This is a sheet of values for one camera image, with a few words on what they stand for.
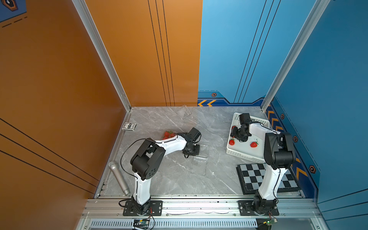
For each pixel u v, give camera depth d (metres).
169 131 1.02
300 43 0.83
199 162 0.90
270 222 0.70
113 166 0.85
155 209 0.74
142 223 0.71
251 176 0.81
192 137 0.76
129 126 1.05
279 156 0.53
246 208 0.72
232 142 0.97
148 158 0.52
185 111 1.16
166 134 1.00
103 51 0.86
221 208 0.76
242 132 0.79
